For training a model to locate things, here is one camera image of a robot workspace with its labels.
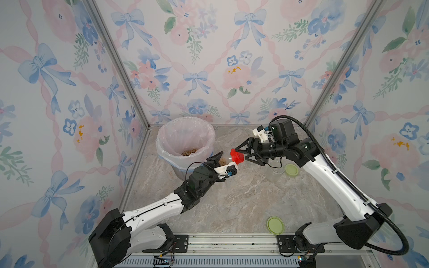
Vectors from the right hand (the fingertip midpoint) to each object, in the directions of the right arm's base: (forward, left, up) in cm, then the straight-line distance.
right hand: (240, 152), depth 67 cm
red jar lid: (-2, +1, 0) cm, 2 cm away
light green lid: (-19, -18, -31) cm, 41 cm away
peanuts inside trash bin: (+19, +28, -27) cm, 43 cm away
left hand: (+3, +7, -6) cm, 9 cm away
